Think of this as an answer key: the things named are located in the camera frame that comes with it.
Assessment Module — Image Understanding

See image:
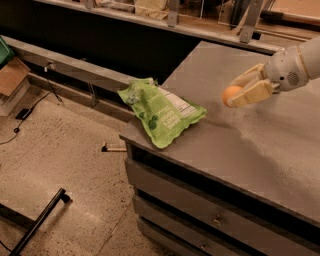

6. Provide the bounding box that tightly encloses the grey drawer cabinet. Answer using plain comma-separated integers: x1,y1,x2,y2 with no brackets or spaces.
123,139,320,256

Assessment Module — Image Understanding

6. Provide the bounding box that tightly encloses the grey metal bracket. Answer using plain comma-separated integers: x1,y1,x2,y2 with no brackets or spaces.
240,0,263,44
167,0,179,27

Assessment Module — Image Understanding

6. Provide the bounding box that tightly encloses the green plastic bin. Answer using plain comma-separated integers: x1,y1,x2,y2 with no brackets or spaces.
0,36,14,69

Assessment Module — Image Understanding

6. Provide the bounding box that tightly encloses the brown cardboard box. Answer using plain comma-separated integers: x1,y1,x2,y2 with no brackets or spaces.
0,57,30,116

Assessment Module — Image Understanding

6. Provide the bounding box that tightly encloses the green rice chip bag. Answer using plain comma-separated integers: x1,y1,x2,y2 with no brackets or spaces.
118,78,206,149

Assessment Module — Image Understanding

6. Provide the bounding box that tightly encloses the black power adapter with cable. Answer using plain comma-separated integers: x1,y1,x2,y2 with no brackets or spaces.
0,59,64,146

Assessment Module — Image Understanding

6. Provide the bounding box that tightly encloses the grey low bench rail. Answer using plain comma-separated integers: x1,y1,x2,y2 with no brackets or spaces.
3,36,133,108

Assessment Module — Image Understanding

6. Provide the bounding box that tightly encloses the small wooden stick on floor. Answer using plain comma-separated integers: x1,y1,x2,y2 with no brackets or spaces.
101,143,127,152

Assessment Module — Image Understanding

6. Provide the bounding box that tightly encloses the grey metal bracket right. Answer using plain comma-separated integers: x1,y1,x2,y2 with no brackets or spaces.
240,0,263,44

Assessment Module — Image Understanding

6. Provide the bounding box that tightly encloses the orange fruit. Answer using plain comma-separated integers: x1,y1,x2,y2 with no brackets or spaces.
222,85,242,107

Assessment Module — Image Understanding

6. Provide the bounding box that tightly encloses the grey metal bracket left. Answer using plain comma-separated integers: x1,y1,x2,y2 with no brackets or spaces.
167,0,179,27

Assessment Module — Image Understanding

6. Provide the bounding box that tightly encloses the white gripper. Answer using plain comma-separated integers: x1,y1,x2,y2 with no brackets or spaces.
227,44,310,108

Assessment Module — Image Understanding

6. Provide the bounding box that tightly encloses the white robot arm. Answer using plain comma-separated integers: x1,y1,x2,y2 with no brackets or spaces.
222,37,320,108

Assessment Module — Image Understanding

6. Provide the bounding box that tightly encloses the black metal floor stand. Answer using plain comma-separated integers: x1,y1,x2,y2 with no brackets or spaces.
0,188,72,256

